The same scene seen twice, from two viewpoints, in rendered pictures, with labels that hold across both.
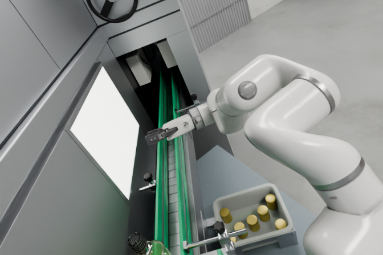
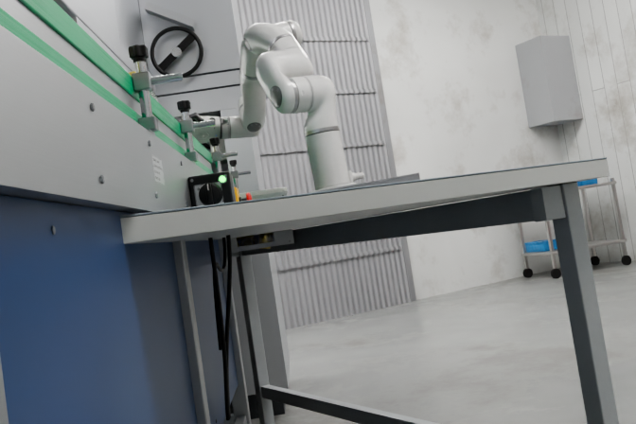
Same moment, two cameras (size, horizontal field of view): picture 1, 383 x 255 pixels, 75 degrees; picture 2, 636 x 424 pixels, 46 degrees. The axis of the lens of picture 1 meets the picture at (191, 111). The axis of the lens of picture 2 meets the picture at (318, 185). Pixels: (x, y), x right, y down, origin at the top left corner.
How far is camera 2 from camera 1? 2.04 m
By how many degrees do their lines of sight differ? 38
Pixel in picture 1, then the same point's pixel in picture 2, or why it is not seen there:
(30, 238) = not seen: hidden behind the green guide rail
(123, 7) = (184, 68)
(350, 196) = (281, 43)
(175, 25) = (234, 98)
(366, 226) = (283, 50)
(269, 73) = not seen: hidden behind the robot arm
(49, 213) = not seen: hidden behind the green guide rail
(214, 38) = (328, 308)
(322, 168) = (271, 31)
